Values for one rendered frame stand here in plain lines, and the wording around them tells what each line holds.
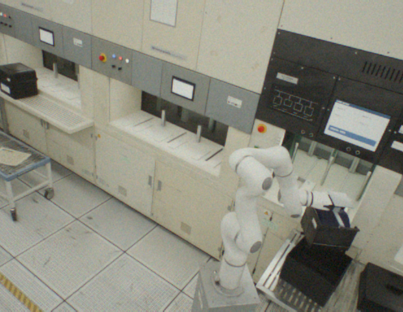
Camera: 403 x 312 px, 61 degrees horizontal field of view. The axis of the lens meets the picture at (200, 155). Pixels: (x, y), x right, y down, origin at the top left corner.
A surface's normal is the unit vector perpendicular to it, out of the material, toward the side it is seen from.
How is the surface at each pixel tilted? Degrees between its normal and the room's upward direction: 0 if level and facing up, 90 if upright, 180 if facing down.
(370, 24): 91
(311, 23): 92
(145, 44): 90
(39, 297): 0
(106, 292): 0
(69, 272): 0
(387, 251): 90
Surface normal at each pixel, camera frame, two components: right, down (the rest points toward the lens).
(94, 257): 0.14, -0.85
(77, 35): -0.55, 0.36
